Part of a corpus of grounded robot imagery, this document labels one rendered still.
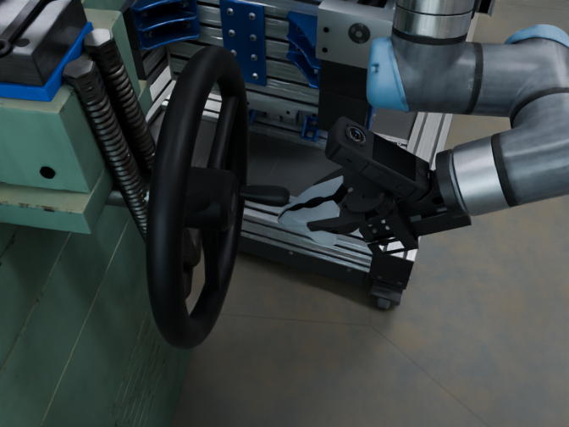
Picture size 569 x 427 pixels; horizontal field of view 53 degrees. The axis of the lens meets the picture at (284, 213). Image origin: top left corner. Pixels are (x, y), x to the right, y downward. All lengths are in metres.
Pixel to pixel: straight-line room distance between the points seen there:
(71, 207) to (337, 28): 0.54
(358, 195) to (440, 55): 0.16
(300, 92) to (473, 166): 0.65
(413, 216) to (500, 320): 0.89
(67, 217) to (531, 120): 0.43
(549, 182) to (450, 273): 0.98
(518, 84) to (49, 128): 0.44
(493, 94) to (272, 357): 0.91
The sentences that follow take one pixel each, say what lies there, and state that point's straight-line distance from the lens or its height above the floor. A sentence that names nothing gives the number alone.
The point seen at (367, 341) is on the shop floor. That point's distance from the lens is 1.39.
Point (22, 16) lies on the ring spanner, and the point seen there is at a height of 1.00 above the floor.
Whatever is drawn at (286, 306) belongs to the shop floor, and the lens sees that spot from 1.42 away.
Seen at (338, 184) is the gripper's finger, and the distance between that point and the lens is 0.65.
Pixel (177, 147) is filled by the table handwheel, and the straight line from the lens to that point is 0.43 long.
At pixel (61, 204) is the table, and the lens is 0.51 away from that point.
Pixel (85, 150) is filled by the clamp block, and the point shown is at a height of 0.91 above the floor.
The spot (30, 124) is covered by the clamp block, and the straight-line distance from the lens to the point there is 0.47.
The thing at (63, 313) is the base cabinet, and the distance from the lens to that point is 0.72.
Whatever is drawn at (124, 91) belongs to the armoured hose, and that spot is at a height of 0.92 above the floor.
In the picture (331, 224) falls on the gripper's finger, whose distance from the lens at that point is 0.61.
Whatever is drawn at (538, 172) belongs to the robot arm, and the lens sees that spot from 0.57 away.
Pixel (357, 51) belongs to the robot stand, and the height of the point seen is 0.71.
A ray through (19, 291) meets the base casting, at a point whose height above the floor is 0.75.
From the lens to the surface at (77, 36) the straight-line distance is 0.50.
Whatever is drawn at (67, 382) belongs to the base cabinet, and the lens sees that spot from 0.76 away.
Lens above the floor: 1.23
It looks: 50 degrees down
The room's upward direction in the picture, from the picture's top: straight up
